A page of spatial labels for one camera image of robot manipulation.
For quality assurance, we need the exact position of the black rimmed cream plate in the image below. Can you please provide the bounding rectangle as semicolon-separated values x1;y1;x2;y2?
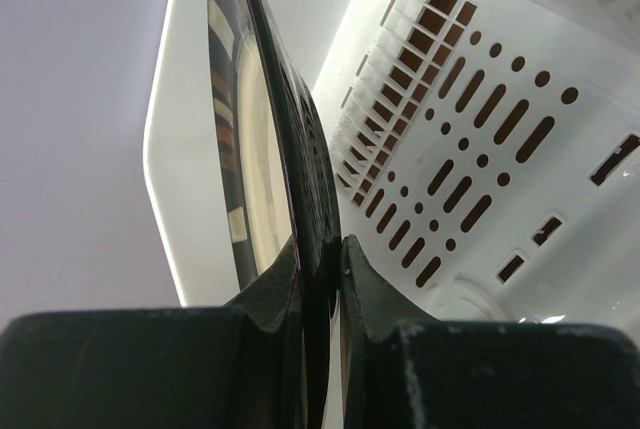
206;0;341;428

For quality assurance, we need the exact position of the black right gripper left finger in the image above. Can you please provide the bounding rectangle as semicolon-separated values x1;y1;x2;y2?
224;237;302;333

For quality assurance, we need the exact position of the white plastic bin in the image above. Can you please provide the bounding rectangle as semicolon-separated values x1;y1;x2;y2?
143;0;639;336

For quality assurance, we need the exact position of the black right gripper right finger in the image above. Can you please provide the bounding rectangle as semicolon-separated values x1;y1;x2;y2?
340;235;438;341

